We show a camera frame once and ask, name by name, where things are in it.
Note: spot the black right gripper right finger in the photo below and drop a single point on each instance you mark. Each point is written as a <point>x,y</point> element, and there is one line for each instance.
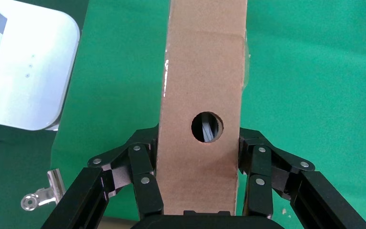
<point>260,192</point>

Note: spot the silver binder clip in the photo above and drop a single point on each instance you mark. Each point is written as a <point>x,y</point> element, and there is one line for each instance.
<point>52,186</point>

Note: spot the large green tablecloth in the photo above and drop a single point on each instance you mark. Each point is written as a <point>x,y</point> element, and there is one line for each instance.
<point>312,79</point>

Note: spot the small brown cardboard box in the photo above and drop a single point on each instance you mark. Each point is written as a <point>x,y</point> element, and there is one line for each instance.
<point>202,79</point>

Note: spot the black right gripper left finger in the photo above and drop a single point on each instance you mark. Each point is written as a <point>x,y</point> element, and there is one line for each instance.
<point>145,189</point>

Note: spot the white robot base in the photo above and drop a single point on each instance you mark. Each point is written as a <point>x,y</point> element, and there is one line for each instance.
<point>28,79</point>

